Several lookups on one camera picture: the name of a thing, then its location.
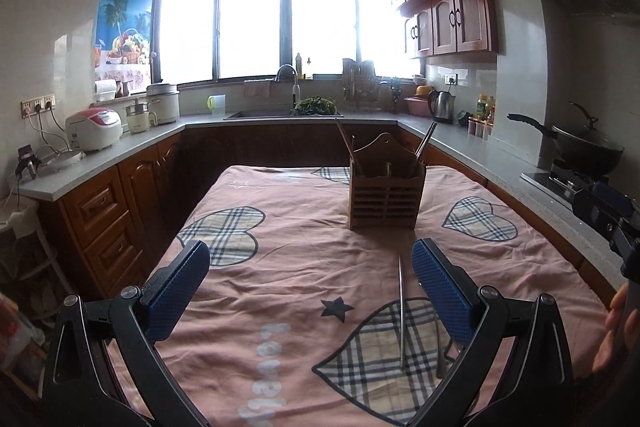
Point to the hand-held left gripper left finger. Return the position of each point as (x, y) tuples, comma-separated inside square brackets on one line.
[(177, 292)]

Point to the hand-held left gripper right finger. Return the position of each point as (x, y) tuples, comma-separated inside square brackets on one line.
[(445, 292)]

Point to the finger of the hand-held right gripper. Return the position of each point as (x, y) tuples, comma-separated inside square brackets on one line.
[(592, 209), (615, 197)]

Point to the metal chopstick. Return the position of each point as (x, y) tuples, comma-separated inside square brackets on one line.
[(427, 139), (402, 307), (419, 152)]

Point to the wooden utensil holder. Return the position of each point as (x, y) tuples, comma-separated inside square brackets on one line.
[(387, 197)]

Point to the person's right hand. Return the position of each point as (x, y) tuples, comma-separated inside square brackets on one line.
[(612, 332)]

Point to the gas stove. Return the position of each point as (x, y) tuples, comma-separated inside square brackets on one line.
[(550, 184)]

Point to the black wok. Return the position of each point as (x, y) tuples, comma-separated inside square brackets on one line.
[(590, 152)]

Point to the wooden base cabinets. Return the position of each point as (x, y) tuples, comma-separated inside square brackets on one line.
[(130, 197)]

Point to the pink printed blanket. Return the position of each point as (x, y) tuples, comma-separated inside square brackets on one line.
[(300, 267)]

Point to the group of condiment bottles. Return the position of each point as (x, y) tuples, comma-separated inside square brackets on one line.
[(479, 128)]

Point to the orange condiment bottle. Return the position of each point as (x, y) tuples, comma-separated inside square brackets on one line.
[(491, 109)]

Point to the yellow-cap condiment bottle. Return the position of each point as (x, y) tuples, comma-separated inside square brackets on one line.
[(481, 106)]

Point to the grey kitchen countertop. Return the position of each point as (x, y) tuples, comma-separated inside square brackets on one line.
[(150, 142)]

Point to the white storage cart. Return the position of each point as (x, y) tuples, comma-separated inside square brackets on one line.
[(30, 247)]

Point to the dark green round object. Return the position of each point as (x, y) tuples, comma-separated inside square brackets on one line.
[(465, 119)]

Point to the small white electric pot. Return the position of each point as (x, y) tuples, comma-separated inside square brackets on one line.
[(139, 119)]

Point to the steel electric kettle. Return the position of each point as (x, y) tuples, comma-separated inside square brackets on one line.
[(442, 108)]

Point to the red and white rice cooker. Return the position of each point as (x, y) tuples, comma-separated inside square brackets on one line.
[(95, 129)]

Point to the pink container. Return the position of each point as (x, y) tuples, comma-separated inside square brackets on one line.
[(416, 107)]

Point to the large white cooker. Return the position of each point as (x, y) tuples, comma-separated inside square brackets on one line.
[(164, 104)]

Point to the green plastic pitcher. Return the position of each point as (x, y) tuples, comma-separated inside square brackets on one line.
[(217, 105)]

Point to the kitchen sink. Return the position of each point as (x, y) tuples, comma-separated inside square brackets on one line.
[(260, 114)]

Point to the black clamp tool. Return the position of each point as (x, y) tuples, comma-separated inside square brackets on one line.
[(27, 162)]

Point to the yellow bowl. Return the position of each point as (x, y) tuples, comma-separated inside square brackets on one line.
[(421, 91)]

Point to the knife block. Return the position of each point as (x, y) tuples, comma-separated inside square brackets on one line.
[(395, 96)]

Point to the white paper towel roll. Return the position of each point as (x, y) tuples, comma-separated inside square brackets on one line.
[(105, 91)]

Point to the pink dish cloth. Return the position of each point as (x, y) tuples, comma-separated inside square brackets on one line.
[(257, 89)]

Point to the dish rack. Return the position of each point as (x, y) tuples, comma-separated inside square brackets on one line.
[(361, 87)]

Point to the green vegetables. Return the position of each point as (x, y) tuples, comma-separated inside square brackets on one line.
[(315, 106)]

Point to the metal faucet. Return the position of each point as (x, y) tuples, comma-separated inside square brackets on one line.
[(294, 89)]

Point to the tall yellow bottle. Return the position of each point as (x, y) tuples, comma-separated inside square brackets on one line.
[(298, 66)]

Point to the small dark bottle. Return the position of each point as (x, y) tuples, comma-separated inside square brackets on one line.
[(308, 69)]

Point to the kitchen window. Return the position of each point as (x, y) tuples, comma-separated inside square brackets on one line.
[(260, 27)]

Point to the white wall socket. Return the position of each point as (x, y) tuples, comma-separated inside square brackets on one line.
[(451, 80)]

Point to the small wooden wall cabinet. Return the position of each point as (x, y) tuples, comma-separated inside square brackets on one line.
[(460, 19)]

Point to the wall socket strip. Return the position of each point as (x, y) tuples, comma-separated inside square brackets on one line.
[(37, 105)]

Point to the wall poster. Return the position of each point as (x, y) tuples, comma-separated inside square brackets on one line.
[(125, 22)]

